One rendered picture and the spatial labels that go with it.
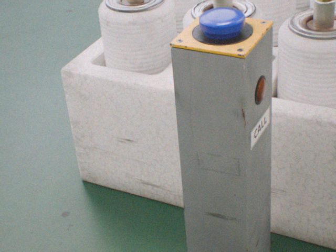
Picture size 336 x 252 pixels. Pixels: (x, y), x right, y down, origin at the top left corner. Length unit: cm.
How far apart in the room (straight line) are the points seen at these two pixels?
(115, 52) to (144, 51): 4
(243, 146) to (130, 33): 27
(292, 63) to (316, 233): 21
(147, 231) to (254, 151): 27
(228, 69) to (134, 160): 33
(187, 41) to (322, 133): 21
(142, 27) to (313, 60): 21
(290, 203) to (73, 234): 28
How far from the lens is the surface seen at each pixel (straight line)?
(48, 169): 98
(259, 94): 59
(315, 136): 73
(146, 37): 81
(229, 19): 57
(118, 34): 81
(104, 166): 90
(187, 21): 77
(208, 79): 57
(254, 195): 65
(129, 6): 81
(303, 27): 73
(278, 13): 86
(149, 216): 87
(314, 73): 72
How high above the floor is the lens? 57
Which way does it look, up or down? 34 degrees down
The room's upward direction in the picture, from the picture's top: 5 degrees counter-clockwise
